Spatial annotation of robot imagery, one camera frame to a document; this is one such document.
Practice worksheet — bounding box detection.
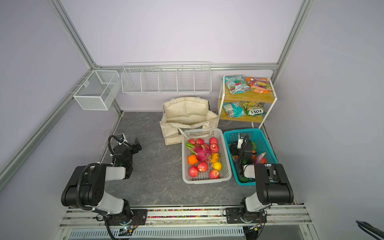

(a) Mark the wooden two-tier shelf rack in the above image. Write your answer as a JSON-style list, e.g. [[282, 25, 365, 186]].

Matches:
[[217, 76, 278, 129]]

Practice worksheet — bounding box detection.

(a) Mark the red apple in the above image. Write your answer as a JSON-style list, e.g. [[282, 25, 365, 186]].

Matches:
[[189, 166, 199, 178], [209, 169, 220, 180], [198, 162, 209, 173]]

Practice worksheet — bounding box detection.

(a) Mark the teal snack bag shelf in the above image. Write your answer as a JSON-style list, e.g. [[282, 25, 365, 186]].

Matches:
[[223, 102, 246, 119], [224, 75, 251, 95]]

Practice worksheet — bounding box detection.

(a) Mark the green Foxs snack bag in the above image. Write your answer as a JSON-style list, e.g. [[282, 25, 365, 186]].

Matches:
[[242, 102, 266, 117]]

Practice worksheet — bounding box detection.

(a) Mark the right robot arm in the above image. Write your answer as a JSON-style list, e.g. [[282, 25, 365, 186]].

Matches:
[[224, 129, 294, 224]]

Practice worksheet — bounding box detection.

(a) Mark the small white mesh basket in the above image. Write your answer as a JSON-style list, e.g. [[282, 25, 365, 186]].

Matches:
[[74, 70, 122, 111]]

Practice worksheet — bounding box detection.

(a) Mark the orange tangerine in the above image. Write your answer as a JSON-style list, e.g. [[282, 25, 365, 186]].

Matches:
[[188, 155, 199, 166]]

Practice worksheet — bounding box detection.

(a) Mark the red apple front middle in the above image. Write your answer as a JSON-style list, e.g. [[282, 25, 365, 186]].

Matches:
[[198, 162, 209, 173]]

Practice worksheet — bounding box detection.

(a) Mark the yellow lemon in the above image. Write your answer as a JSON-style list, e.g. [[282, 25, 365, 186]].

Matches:
[[212, 162, 222, 171]]

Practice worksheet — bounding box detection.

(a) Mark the red apple front left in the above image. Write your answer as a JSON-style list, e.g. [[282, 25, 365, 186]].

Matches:
[[189, 166, 199, 178]]

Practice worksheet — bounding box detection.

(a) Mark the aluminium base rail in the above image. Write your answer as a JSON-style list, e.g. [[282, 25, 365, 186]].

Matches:
[[54, 205, 319, 240]]

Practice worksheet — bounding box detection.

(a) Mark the yellow orange mango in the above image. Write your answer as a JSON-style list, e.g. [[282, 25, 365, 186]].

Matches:
[[210, 153, 220, 163]]

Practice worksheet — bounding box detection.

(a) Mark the teal snack bag top shelf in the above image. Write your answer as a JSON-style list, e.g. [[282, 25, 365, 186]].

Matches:
[[224, 75, 251, 95]]

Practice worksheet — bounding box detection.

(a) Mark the purple eggplant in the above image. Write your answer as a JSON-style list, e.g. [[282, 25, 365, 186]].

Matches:
[[254, 152, 266, 164]]

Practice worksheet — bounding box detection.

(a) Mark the orange snack bag top shelf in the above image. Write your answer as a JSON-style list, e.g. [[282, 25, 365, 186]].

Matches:
[[246, 78, 273, 94]]

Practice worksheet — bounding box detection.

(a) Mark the long white wire basket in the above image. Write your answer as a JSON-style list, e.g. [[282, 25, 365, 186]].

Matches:
[[121, 62, 212, 94]]

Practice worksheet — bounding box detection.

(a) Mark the teal plastic vegetable basket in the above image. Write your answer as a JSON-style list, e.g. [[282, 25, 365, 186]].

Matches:
[[223, 129, 279, 186]]

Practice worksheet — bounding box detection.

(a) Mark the cream canvas grocery bag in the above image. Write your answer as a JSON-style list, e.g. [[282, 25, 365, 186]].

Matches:
[[160, 97, 220, 146]]

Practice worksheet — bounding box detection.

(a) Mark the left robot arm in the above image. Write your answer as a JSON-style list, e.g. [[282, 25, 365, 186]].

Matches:
[[61, 134, 142, 227]]

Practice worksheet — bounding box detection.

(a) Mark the red apple front right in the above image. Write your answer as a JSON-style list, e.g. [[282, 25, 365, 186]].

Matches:
[[209, 169, 220, 180]]

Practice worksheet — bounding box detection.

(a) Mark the teal snack bag lower shelf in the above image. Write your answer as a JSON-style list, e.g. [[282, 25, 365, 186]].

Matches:
[[223, 102, 246, 119]]

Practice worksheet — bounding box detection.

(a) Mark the pink dragon fruit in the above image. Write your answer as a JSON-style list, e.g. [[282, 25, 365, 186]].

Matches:
[[186, 142, 212, 163]]

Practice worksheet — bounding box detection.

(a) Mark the white plastic fruit basket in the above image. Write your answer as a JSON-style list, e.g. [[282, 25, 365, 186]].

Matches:
[[182, 128, 232, 184]]

